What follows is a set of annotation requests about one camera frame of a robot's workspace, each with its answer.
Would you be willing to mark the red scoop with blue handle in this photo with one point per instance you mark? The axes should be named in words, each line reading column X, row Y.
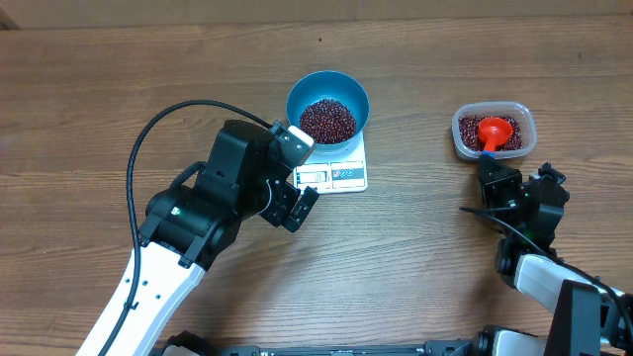
column 493, row 132

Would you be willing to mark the white digital kitchen scale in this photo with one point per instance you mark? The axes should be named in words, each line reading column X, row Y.
column 335, row 172

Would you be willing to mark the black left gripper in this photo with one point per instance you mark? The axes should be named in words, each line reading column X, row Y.
column 287, row 198

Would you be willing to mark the teal plastic bowl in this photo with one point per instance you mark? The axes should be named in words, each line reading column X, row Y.
column 332, row 86

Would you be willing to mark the clear plastic container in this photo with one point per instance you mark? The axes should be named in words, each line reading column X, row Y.
column 524, row 124

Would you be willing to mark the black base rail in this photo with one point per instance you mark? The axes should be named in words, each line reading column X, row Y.
column 189, row 344

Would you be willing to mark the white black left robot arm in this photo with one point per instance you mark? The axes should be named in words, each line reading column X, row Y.
column 189, row 224

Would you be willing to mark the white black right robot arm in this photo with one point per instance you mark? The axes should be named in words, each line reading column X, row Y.
column 587, row 313

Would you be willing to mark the red beans in bowl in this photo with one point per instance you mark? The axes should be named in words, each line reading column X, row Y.
column 328, row 121

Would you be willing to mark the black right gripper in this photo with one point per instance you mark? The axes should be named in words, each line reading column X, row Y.
column 497, row 183

